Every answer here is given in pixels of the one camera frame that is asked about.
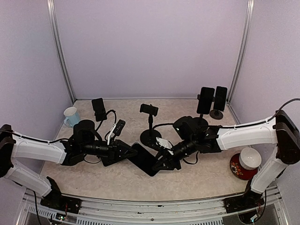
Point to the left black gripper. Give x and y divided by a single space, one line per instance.
114 150

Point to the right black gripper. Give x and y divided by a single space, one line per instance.
171 163

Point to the black phone blue edge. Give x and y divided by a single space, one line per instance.
220 98
144 160

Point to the black pole phone stand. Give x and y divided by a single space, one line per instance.
201 110
148 137

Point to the black folding phone stand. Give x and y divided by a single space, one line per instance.
99 109

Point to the grey round-base phone stand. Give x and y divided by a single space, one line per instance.
216 114

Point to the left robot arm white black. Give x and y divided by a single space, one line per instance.
68 152

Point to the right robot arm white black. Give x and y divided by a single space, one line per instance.
278 129

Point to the light blue white cup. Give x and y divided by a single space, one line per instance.
71 117

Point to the red floral plate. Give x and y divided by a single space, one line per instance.
239 171

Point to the white bowl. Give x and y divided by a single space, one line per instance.
250 158

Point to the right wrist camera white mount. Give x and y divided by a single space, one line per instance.
165 144

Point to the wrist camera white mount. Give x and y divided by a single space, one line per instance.
115 130
165 144

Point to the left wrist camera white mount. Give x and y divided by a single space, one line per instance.
115 130

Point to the front aluminium rail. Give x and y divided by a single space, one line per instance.
209 211

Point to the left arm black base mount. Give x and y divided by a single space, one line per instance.
62 203

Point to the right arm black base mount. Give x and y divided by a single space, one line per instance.
239 203

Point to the right aluminium frame post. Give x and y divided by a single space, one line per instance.
242 49

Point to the aluminium frame post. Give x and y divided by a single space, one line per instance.
59 50
242 49

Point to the left aluminium frame post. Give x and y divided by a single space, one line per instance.
59 50

